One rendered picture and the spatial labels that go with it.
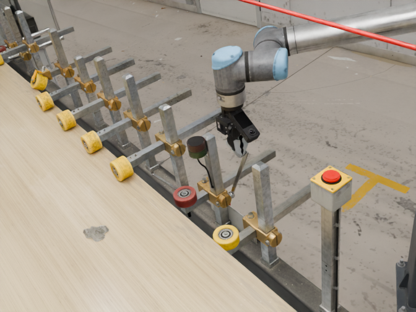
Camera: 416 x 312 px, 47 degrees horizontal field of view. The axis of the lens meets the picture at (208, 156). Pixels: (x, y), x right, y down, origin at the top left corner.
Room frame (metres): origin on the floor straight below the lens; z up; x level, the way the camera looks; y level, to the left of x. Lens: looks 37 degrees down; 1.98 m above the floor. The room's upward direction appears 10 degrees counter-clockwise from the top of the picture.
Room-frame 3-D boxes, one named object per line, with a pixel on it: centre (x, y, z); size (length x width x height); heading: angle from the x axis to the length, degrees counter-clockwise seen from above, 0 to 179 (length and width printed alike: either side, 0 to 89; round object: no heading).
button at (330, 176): (0.86, -0.28, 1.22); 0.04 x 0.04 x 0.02
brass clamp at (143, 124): (1.74, 0.26, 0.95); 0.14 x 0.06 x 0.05; 32
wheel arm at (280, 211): (1.15, -0.18, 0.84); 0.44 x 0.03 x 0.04; 122
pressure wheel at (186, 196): (1.27, 0.10, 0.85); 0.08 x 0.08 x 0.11
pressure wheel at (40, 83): (2.31, 0.79, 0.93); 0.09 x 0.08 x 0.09; 122
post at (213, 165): (1.29, -0.01, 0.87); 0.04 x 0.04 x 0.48; 32
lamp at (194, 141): (1.27, 0.03, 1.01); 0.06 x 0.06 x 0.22; 32
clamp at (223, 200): (1.31, 0.00, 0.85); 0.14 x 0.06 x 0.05; 32
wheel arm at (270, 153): (1.37, -0.06, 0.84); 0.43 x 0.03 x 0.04; 122
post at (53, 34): (2.36, 0.64, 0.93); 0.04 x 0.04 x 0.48; 32
